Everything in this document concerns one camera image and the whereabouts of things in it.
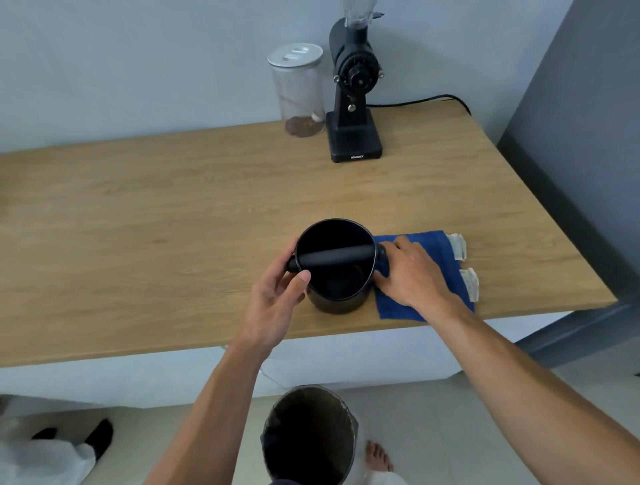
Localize white jar lid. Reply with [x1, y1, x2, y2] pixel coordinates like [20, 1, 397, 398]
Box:
[267, 43, 325, 69]

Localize person's left hand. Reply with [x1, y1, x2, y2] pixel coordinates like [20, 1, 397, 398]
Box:
[234, 238, 312, 361]

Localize brown coffee beans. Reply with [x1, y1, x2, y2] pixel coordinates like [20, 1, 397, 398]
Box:
[285, 116, 326, 139]

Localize person's left forearm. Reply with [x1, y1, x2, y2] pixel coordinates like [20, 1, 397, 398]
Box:
[144, 344, 272, 485]

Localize person's right foot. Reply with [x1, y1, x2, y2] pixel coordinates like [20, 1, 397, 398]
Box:
[363, 440, 395, 473]

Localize clear glass jar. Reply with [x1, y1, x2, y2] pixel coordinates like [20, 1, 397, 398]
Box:
[269, 59, 327, 139]

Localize bin with black bag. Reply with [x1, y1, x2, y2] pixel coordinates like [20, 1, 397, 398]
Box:
[259, 385, 360, 485]

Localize black coffee grinder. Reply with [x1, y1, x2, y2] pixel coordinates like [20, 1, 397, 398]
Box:
[326, 0, 386, 164]

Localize black shoe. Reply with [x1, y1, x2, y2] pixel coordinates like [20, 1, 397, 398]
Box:
[84, 419, 115, 461]

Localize black power cable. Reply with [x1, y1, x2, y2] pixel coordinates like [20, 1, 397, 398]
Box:
[366, 94, 472, 116]

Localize black knock box with bar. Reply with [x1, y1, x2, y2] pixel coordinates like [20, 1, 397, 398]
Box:
[286, 218, 389, 315]

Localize blue towel with white labels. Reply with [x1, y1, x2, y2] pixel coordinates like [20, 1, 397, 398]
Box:
[372, 230, 481, 321]

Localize person's white trouser leg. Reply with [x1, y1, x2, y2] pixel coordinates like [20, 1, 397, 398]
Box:
[345, 469, 410, 485]

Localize person's right hand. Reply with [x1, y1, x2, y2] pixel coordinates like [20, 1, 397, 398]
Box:
[372, 235, 467, 323]

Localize person's right forearm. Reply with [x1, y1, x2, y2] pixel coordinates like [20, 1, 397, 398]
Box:
[429, 304, 640, 485]

